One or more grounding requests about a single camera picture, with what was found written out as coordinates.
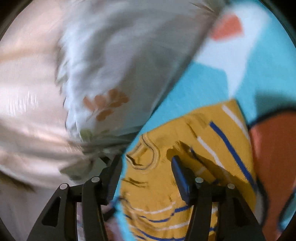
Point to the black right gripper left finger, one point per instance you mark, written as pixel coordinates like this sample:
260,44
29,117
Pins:
58,219

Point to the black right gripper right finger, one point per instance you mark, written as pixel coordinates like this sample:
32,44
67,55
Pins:
236,220

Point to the yellow striped small sweater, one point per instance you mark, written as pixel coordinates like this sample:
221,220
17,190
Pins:
210,144

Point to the pink satin bedding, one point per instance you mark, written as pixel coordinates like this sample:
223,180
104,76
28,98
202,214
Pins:
37,154

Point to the blue star cartoon blanket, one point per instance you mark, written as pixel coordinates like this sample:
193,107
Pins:
248,56

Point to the white floral pillow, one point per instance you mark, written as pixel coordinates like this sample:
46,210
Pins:
117,62

